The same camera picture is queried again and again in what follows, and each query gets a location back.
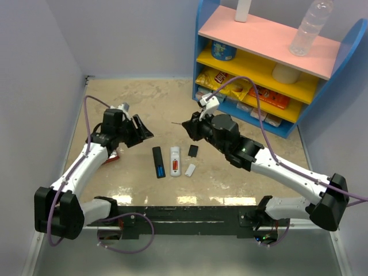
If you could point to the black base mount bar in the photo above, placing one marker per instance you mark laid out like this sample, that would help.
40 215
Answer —
239 221

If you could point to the white paper roll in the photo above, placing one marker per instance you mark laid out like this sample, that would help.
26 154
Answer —
285 74

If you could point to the blue snack can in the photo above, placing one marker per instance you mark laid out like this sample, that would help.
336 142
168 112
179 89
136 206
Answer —
222 52

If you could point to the small white box leftmost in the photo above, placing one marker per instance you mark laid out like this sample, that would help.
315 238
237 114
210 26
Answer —
201 91

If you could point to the blue batteries in black remote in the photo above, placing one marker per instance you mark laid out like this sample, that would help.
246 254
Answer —
160 172

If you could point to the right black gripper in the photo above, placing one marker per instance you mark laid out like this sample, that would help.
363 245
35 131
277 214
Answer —
193 126

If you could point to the black battery cover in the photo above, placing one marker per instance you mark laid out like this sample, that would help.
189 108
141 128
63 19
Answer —
193 151

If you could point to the yellow Lays chips bag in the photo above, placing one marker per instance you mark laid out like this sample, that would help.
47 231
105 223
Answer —
212 79

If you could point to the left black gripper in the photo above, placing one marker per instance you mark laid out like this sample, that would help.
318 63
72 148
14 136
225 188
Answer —
139 136

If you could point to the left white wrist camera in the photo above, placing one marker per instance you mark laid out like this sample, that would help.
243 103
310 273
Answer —
125 108

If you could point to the blue shelf unit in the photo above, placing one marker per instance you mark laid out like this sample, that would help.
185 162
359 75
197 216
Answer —
262 43

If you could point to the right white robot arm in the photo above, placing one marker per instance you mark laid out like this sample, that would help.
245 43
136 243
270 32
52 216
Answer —
322 199

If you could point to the clear plastic water bottle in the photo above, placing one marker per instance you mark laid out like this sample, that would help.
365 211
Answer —
310 27

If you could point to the white bottle on shelf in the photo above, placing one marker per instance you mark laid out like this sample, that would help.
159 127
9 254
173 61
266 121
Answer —
242 10

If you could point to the black remote control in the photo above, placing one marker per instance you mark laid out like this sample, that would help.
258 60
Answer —
157 155

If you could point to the small white box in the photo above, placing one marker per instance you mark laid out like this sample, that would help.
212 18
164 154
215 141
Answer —
201 91
273 120
220 97
244 107
258 114

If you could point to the white battery cover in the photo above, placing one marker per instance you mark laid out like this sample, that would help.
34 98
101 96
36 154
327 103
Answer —
190 170

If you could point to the red snack packet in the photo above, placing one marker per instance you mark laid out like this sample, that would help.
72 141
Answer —
113 157

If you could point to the orange snack box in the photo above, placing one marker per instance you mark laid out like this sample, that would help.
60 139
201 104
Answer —
268 98

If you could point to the white remote control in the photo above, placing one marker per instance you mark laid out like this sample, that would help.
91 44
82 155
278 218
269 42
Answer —
175 154

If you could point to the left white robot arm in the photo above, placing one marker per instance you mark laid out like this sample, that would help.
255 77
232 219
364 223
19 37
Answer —
57 209

